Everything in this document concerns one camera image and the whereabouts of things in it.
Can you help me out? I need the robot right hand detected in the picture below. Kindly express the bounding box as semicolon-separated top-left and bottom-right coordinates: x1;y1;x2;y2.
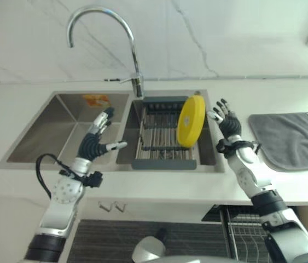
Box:
207;98;243;141

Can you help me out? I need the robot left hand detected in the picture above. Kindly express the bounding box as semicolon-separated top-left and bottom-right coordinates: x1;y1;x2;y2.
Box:
78;107;129;163

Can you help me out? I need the stainless steel double sink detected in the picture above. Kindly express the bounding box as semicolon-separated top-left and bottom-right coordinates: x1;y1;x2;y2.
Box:
0;88;225;173

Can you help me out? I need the yellow round plate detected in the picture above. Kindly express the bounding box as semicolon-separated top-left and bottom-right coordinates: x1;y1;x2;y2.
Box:
176;95;206;146

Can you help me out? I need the grey microfibre cloth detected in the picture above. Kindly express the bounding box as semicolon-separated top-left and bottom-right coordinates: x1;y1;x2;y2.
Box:
248;108;308;173

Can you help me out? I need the grey sink drying rack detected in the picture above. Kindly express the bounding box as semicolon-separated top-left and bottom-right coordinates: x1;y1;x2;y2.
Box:
131;95;197;170

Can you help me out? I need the chrome gooseneck faucet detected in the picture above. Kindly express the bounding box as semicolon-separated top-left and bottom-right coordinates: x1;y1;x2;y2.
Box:
66;6;145;98

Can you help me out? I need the dark striped floor mat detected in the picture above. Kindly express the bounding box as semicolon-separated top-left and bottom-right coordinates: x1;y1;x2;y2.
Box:
66;218;230;263

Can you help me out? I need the robot silver leg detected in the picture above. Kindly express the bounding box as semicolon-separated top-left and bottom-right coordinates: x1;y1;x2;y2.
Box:
131;227;171;263

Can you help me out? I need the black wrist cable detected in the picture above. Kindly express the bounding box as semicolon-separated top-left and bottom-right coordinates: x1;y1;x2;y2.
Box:
36;153;74;198

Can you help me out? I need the dishwasher wire rack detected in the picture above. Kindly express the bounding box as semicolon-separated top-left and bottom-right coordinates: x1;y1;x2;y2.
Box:
201;204;308;263

